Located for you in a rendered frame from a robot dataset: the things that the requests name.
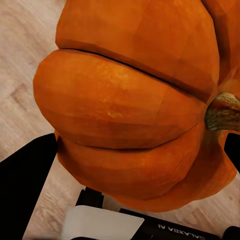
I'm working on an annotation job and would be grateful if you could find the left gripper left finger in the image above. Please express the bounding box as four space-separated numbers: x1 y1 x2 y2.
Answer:
0 133 57 240

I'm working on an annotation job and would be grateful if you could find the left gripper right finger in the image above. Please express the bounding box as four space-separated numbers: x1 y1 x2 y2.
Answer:
224 133 240 173

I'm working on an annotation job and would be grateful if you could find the pumpkin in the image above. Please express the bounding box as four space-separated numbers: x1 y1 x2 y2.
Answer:
32 0 240 213

